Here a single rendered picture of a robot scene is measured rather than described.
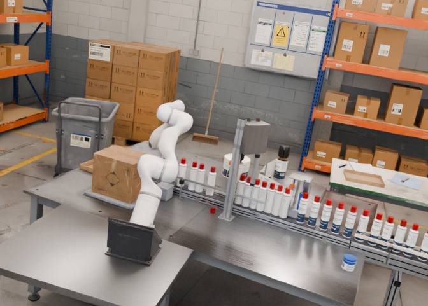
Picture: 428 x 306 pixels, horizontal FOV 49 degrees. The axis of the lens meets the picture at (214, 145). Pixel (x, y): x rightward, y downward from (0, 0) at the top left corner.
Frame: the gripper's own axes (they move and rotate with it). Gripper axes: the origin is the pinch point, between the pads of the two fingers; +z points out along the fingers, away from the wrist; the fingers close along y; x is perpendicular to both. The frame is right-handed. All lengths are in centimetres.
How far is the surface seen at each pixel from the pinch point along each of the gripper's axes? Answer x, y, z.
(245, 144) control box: -67, -18, -19
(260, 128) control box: -75, -11, -27
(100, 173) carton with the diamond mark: 25, -43, -14
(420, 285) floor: -146, 136, 154
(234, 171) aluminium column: -56, -17, -3
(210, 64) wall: 140, 416, -72
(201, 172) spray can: -25.4, -2.4, 0.1
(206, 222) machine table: -36, -30, 25
